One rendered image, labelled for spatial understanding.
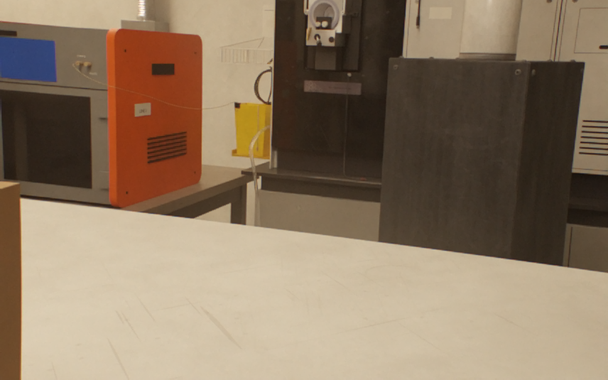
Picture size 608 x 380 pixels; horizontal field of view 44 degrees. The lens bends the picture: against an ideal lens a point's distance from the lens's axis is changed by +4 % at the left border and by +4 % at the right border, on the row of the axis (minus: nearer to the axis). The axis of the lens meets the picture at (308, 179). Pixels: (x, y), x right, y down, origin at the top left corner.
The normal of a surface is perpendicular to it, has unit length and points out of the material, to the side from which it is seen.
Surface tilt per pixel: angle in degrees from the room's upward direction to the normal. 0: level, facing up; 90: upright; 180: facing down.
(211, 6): 90
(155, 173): 90
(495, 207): 90
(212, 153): 90
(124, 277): 0
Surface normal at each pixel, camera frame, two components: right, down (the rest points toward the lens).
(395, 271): 0.04, -0.98
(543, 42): -0.33, 0.15
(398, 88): -0.61, 0.11
